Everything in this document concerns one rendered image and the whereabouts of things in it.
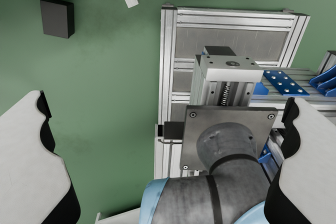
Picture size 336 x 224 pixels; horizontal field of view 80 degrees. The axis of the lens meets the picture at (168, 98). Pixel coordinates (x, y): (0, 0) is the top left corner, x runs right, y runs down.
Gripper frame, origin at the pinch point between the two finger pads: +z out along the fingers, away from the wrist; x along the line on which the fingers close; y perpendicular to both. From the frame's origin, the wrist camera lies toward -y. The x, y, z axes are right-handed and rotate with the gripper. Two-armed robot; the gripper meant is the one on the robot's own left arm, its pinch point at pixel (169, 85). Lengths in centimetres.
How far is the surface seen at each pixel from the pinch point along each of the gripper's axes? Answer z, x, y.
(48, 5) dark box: 120, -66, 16
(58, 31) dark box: 120, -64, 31
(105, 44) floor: 132, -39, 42
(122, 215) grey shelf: 118, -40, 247
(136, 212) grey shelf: 118, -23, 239
